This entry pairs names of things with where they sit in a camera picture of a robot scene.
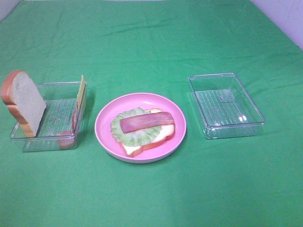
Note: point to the pink ham slice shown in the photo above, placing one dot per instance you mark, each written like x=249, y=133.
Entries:
x=144, y=121

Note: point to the yellow cheese slice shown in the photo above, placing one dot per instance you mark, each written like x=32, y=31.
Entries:
x=81, y=91

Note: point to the bacon strip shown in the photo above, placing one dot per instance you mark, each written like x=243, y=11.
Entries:
x=67, y=138

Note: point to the pink round plate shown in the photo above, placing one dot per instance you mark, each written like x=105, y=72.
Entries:
x=146, y=101

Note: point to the green tablecloth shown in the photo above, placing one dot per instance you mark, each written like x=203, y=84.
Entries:
x=155, y=46

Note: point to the clear right plastic container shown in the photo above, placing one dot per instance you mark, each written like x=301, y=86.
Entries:
x=224, y=106

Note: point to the clear plastic container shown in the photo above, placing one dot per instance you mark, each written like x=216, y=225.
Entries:
x=60, y=98
x=224, y=106

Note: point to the clear left plastic container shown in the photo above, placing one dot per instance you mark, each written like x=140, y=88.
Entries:
x=60, y=98

